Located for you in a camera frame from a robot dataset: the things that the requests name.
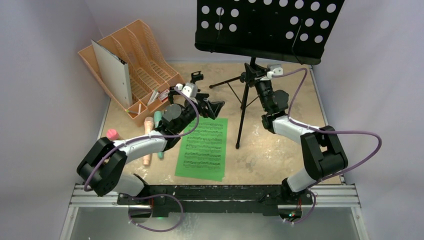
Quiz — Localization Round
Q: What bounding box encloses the mint green toy microphone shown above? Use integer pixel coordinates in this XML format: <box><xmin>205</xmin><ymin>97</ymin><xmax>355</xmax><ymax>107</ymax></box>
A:
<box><xmin>153</xmin><ymin>110</ymin><xmax>166</xmax><ymax>160</ymax></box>

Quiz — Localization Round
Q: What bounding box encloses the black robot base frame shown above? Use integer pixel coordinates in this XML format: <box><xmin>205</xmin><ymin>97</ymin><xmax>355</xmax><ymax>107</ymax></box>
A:
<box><xmin>117</xmin><ymin>184</ymin><xmax>314</xmax><ymax>219</ymax></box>

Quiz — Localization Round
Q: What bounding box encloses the black mic stand for pink mic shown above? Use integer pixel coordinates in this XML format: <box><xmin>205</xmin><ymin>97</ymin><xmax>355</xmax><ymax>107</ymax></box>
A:
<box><xmin>167</xmin><ymin>86</ymin><xmax>180</xmax><ymax>105</ymax></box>

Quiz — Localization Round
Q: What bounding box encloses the black tripod music stand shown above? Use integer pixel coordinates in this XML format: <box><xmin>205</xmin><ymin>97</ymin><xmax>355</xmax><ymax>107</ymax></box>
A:
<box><xmin>194</xmin><ymin>0</ymin><xmax>346</xmax><ymax>150</ymax></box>

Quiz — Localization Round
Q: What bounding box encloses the green capped marker middle slot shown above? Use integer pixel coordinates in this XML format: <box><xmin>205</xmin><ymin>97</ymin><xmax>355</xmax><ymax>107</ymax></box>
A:
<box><xmin>147</xmin><ymin>89</ymin><xmax>159</xmax><ymax>105</ymax></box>

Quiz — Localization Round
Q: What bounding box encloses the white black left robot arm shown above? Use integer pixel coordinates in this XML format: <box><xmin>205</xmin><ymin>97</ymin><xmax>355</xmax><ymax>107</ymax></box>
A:
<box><xmin>76</xmin><ymin>97</ymin><xmax>225</xmax><ymax>205</ymax></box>

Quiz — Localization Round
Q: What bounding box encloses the green capped marker slot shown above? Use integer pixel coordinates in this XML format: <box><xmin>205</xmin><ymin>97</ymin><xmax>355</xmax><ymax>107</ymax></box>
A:
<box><xmin>147</xmin><ymin>89</ymin><xmax>159</xmax><ymax>105</ymax></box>
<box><xmin>125</xmin><ymin>110</ymin><xmax>140</xmax><ymax>115</ymax></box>

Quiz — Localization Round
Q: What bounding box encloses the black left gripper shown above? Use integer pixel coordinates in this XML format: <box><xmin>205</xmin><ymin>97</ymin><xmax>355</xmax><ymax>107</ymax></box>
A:
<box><xmin>175</xmin><ymin>93</ymin><xmax>224</xmax><ymax>134</ymax></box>

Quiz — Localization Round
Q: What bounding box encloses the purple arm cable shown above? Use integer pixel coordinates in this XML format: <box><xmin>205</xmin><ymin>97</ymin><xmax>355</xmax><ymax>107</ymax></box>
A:
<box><xmin>83</xmin><ymin>87</ymin><xmax>201</xmax><ymax>192</ymax></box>
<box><xmin>271</xmin><ymin>67</ymin><xmax>383</xmax><ymax>188</ymax></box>

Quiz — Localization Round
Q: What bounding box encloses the pink capped bottle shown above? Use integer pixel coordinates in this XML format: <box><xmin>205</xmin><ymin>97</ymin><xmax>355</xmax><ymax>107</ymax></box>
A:
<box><xmin>106</xmin><ymin>128</ymin><xmax>120</xmax><ymax>141</ymax></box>

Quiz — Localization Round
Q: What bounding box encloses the grey binder folder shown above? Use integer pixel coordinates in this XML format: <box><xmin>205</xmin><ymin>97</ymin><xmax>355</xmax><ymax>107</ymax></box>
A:
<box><xmin>91</xmin><ymin>40</ymin><xmax>133</xmax><ymax>109</ymax></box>

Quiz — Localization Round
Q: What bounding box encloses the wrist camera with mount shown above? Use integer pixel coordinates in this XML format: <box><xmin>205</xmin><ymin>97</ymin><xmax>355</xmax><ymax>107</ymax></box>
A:
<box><xmin>174</xmin><ymin>82</ymin><xmax>198</xmax><ymax>98</ymax></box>
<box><xmin>259</xmin><ymin>64</ymin><xmax>284</xmax><ymax>81</ymax></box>

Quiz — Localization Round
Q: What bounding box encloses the black mic stand with green mic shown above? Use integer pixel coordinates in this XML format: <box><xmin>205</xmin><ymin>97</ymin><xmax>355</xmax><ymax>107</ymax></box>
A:
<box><xmin>189</xmin><ymin>70</ymin><xmax>204</xmax><ymax>85</ymax></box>

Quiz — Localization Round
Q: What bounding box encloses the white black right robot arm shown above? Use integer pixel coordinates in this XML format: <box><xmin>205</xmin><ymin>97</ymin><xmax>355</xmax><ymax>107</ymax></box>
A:
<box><xmin>240</xmin><ymin>63</ymin><xmax>348</xmax><ymax>204</ymax></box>

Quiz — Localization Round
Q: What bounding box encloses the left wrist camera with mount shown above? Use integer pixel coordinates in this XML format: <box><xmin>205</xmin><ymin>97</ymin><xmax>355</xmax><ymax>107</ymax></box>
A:
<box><xmin>174</xmin><ymin>82</ymin><xmax>198</xmax><ymax>98</ymax></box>

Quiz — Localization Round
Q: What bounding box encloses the orange plastic file organizer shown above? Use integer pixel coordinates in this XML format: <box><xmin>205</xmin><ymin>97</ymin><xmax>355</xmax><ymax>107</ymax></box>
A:
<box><xmin>98</xmin><ymin>19</ymin><xmax>185</xmax><ymax>127</ymax></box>

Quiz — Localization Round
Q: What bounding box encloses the pink toy microphone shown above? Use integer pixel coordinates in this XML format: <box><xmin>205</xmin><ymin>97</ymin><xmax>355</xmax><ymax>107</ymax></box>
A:
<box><xmin>142</xmin><ymin>116</ymin><xmax>156</xmax><ymax>167</ymax></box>

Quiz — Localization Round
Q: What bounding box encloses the green capped marker front slot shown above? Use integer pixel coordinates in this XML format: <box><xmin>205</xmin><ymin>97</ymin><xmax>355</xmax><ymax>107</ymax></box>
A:
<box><xmin>125</xmin><ymin>110</ymin><xmax>140</xmax><ymax>115</ymax></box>

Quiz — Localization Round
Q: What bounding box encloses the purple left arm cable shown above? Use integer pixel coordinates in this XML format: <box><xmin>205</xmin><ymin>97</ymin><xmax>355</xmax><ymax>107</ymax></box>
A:
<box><xmin>83</xmin><ymin>87</ymin><xmax>201</xmax><ymax>192</ymax></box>

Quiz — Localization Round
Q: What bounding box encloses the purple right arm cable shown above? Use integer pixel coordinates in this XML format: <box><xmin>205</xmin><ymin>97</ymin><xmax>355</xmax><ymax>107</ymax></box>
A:
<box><xmin>271</xmin><ymin>67</ymin><xmax>383</xmax><ymax>188</ymax></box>

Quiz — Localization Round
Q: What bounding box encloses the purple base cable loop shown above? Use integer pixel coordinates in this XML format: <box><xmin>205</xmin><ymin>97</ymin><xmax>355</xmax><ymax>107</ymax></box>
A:
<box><xmin>128</xmin><ymin>193</ymin><xmax>185</xmax><ymax>233</ymax></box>

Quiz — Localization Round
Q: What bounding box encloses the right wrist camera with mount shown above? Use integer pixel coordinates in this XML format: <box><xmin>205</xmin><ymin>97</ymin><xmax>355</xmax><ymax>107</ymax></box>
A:
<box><xmin>259</xmin><ymin>64</ymin><xmax>284</xmax><ymax>81</ymax></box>

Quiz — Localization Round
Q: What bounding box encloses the red white staples box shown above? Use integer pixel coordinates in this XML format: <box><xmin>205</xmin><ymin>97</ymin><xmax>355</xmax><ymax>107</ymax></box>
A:
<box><xmin>158</xmin><ymin>89</ymin><xmax>170</xmax><ymax>102</ymax></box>

